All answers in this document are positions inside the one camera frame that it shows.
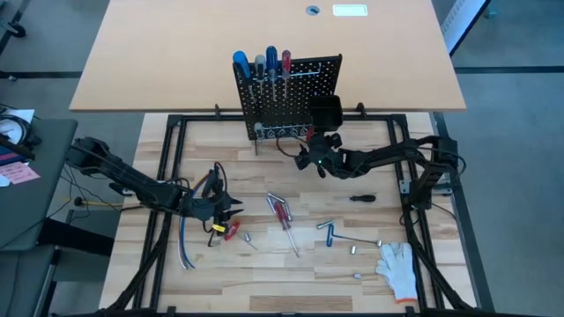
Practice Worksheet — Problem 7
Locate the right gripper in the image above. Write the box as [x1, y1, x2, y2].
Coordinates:
[302, 131, 354, 180]

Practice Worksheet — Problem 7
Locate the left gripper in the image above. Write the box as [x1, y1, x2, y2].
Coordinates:
[180, 188, 245, 224]

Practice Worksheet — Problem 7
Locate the large red clear screwdriver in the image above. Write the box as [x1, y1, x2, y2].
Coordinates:
[272, 201, 301, 259]

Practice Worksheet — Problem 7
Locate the small red clear screwdriver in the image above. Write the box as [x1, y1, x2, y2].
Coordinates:
[281, 49, 293, 99]

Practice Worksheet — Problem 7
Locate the blue clear handle screwdriver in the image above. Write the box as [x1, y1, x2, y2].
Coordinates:
[265, 45, 279, 102]

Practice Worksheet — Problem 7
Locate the grey handle screwdriver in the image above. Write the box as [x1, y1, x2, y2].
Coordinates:
[254, 54, 267, 96]

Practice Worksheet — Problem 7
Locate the black plastic bin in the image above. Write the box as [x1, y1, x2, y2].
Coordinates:
[308, 94, 345, 133]

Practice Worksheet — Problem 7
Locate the black metal pegboard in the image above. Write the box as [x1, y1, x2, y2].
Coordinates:
[233, 54, 345, 156]

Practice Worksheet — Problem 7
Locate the small black screwdriver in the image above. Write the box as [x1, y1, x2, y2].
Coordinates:
[333, 194, 377, 203]

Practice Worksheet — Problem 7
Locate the silver mounting plate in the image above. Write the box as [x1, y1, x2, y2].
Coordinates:
[397, 178, 455, 198]

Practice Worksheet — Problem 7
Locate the white rectangular plate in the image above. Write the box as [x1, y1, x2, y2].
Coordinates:
[331, 4, 369, 18]

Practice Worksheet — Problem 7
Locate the white work glove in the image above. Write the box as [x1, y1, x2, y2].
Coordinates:
[375, 240, 419, 305]

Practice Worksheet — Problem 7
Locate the large beige table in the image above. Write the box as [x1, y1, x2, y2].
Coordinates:
[69, 0, 467, 112]

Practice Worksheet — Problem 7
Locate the white perforated panel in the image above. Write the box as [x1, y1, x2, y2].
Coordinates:
[440, 0, 494, 57]

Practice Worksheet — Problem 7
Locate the grey desk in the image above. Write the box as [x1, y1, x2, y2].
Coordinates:
[0, 117, 79, 253]

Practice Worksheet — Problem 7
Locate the pink paper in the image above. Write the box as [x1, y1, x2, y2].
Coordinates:
[0, 160, 41, 187]

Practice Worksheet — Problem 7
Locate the white paper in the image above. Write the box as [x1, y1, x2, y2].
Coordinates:
[0, 108, 36, 147]

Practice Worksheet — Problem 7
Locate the black caster wheel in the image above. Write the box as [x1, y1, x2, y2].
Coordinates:
[0, 19, 27, 40]

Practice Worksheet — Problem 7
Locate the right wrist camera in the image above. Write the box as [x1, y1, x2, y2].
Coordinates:
[293, 150, 311, 172]

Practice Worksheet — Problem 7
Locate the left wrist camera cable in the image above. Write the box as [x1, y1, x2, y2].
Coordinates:
[213, 161, 229, 195]

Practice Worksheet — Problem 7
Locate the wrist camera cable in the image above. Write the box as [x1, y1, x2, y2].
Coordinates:
[213, 161, 229, 195]
[276, 135, 309, 159]

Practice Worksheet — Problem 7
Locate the orange cable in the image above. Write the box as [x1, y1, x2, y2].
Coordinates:
[189, 173, 209, 195]

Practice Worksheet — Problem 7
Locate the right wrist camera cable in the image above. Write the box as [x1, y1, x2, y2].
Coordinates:
[276, 135, 309, 159]

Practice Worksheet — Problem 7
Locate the blue cable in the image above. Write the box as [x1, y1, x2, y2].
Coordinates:
[180, 188, 198, 270]

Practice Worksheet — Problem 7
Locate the blue T-handle hex key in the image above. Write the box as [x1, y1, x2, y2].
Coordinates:
[325, 222, 383, 248]

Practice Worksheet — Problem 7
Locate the black aluminium frame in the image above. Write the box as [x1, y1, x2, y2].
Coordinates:
[51, 102, 547, 317]

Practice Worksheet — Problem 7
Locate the yellow cable with black plug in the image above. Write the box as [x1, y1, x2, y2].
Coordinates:
[72, 196, 125, 210]

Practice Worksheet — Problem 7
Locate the black coiled cable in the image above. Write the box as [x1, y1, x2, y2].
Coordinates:
[0, 113, 44, 162]

